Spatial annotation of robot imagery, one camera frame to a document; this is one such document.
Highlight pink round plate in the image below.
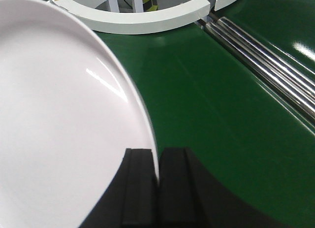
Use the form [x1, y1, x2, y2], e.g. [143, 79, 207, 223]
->
[0, 0, 158, 228]

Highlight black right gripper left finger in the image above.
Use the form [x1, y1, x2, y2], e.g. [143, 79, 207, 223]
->
[80, 149, 157, 228]

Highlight steel conveyor transfer rollers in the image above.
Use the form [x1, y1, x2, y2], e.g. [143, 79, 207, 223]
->
[197, 14, 315, 124]

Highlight white inner conveyor ring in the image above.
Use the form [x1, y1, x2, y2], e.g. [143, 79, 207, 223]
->
[45, 0, 247, 35]

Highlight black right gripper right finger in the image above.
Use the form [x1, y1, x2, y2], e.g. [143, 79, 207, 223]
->
[158, 147, 287, 228]

